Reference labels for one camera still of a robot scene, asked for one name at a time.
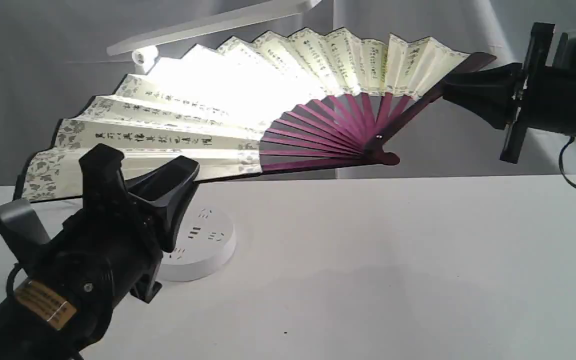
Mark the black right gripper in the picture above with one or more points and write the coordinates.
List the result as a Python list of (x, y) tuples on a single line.
[(532, 95)]

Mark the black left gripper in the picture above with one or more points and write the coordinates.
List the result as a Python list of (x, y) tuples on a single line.
[(114, 244)]

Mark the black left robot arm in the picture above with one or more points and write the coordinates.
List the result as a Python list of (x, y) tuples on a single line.
[(26, 336)]

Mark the white desk lamp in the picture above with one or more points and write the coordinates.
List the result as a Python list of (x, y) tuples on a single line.
[(207, 237)]

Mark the grey backdrop curtain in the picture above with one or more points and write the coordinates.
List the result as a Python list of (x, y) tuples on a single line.
[(53, 59)]

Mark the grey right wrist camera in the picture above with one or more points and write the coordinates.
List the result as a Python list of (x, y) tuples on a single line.
[(565, 54)]

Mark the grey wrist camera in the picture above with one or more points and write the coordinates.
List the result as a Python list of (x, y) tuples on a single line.
[(22, 231), (565, 54)]

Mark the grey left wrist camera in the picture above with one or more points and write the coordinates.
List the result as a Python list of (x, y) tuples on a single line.
[(22, 231)]

